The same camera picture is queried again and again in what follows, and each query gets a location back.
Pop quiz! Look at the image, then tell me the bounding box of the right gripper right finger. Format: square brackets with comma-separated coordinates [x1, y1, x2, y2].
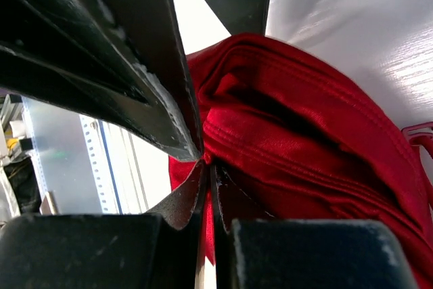
[210, 164, 417, 288]

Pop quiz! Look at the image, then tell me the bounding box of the red bra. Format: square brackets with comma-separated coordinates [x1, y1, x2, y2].
[187, 34, 432, 288]

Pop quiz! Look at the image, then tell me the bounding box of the slotted cable duct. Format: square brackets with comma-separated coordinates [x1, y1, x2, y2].
[79, 114, 122, 214]

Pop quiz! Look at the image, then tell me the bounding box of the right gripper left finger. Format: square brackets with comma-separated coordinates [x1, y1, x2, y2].
[1, 162, 206, 288]

